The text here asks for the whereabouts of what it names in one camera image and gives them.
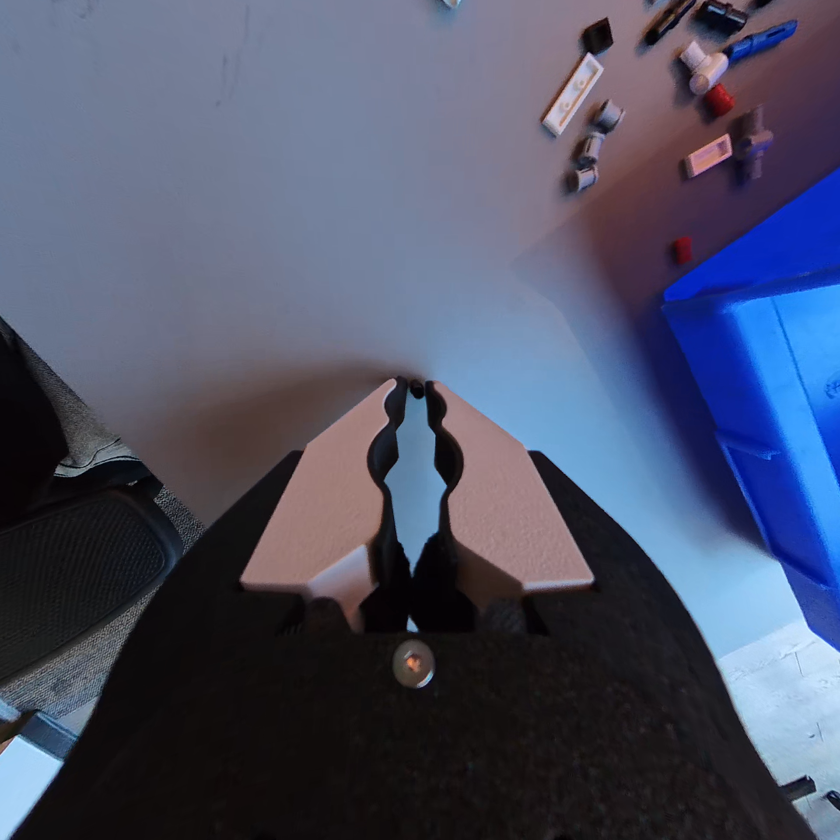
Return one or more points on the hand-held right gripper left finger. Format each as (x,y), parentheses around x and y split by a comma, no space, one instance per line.
(328,512)

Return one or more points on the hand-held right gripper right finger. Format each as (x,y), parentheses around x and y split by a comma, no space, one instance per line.
(512,518)

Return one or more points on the pile of small lego pieces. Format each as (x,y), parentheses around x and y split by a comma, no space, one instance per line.
(571,98)

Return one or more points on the blue plastic bin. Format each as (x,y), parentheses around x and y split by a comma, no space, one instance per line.
(774,407)

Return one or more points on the grey mesh office chair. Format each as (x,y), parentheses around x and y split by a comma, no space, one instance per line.
(79,577)

